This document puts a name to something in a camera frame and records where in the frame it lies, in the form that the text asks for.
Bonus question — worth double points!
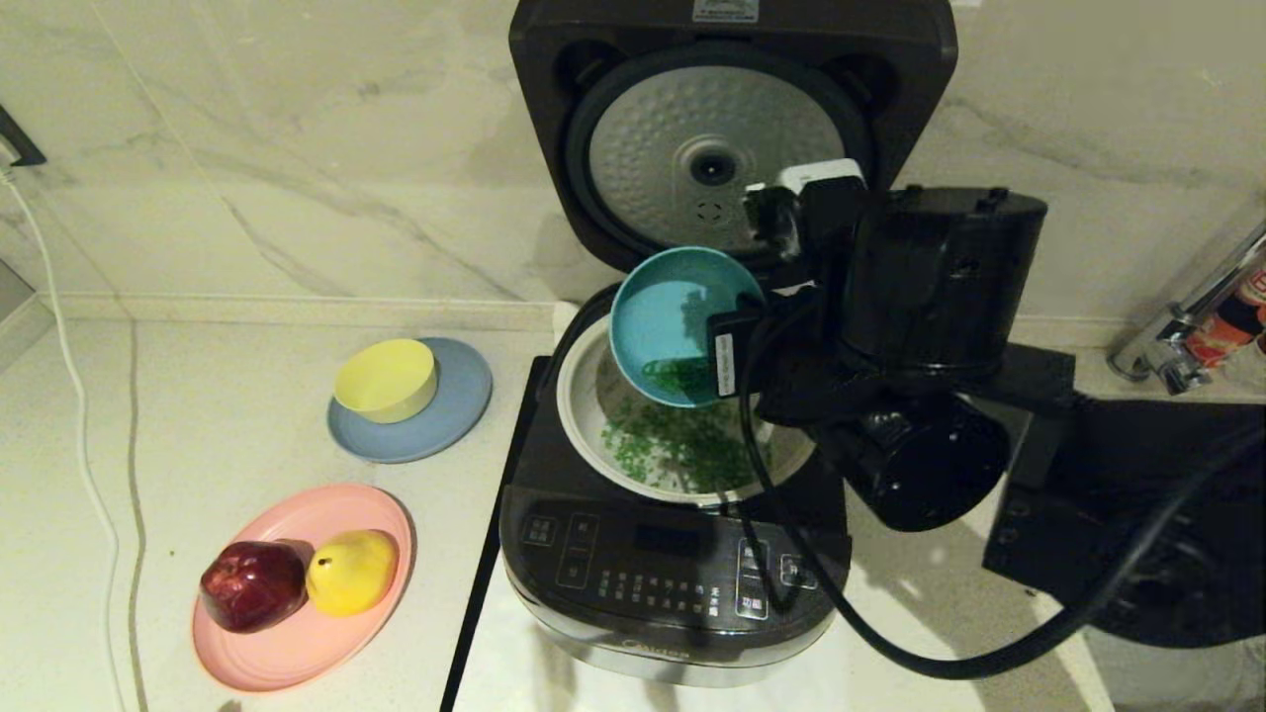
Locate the teal bowl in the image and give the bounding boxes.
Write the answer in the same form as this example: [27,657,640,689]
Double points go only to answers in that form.
[608,246,766,409]

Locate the chopped green vegetables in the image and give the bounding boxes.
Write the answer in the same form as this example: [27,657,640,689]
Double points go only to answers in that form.
[600,356,763,495]

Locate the black rice cooker lid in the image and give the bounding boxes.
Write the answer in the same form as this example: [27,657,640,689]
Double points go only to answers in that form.
[509,0,959,275]

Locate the white inner pot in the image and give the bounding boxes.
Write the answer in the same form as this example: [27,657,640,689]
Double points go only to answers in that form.
[557,314,818,507]

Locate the black rice cooker base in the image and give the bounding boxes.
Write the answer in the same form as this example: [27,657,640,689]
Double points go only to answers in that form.
[499,287,852,688]

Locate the yellow bowl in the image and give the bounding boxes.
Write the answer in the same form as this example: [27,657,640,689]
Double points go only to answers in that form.
[333,339,439,425]

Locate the blue plate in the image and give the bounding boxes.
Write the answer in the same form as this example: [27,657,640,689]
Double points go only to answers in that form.
[327,338,494,465]

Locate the chrome faucet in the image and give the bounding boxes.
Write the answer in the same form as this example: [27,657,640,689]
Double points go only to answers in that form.
[1105,220,1266,399]

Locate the yellow pear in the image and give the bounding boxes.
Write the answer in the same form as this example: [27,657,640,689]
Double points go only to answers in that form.
[306,529,401,618]

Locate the white crumpled cloth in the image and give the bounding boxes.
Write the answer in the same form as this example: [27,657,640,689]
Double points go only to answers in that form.
[1083,638,1266,712]

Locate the red apple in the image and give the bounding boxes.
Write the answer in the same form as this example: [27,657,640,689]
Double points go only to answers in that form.
[200,540,309,634]

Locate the pink plate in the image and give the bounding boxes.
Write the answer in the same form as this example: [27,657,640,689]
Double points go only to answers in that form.
[193,483,416,693]

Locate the black camera bracket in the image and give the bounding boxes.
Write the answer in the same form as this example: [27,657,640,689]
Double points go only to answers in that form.
[742,176,873,290]

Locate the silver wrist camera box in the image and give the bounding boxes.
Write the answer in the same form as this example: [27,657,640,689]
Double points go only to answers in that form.
[774,158,868,197]

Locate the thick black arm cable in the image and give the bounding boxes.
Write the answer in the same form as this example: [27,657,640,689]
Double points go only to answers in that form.
[737,316,1266,683]

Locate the white cable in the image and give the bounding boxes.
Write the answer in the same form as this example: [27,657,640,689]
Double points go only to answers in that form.
[0,168,130,712]

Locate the black wall socket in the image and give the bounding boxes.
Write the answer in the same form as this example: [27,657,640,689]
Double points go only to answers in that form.
[0,104,47,169]

